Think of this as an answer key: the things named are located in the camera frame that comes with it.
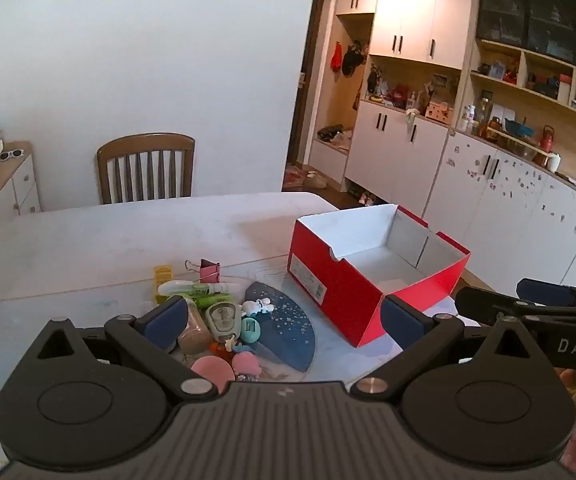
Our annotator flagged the white curved stickered cabinet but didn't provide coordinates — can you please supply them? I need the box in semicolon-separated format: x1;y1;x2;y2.
425;130;576;291

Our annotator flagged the white lower cabinet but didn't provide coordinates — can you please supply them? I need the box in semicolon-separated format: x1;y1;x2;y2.
344;99;451;218

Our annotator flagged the teal small round toy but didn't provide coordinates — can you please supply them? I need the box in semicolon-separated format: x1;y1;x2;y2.
239;316;263;343

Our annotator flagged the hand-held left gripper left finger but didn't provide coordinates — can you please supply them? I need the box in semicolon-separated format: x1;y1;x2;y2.
35;296;219;402

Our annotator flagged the white green glue tube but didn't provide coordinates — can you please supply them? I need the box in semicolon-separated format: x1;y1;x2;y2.
157;280;241;302

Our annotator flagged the dark blue speckled fan mat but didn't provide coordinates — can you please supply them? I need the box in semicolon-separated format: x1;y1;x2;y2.
244;281;317;372

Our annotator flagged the pink binder clip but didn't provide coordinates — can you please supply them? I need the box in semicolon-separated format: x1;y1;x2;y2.
184;258;222;285

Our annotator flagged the brown wooden chair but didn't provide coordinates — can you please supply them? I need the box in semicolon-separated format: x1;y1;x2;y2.
96;133;196;205

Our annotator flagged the small yellow carton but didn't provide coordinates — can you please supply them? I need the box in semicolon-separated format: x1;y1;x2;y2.
154;265;176;305

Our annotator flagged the white upper wall cabinet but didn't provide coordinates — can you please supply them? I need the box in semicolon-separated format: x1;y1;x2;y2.
336;0;474;68

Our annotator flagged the red cardboard box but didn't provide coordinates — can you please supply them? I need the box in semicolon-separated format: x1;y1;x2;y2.
287;203;471;348

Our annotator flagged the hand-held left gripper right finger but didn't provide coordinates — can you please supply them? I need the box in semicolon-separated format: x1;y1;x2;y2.
350;294;538;402

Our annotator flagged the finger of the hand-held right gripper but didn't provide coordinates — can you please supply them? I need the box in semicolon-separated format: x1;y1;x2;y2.
455;286;534;327
516;278;576;307

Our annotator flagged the white side cabinet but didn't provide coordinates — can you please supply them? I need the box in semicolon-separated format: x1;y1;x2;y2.
0;141;42;225

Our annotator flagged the blue bowl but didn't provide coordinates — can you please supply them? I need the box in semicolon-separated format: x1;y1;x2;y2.
504;119;536;137

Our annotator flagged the dark hanging bag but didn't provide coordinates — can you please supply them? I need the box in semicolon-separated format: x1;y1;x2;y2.
342;42;369;77

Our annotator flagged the person's right hand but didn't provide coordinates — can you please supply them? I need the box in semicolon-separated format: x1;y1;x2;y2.
556;366;576;397

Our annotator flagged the wooden open shelf unit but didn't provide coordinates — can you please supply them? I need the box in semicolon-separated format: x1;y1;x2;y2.
462;0;576;183

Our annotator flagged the pink round compact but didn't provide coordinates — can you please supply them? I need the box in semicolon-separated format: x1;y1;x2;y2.
190;356;235;393

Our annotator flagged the white astronaut figurine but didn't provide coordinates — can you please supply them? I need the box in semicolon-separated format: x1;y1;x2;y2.
242;297;275;318

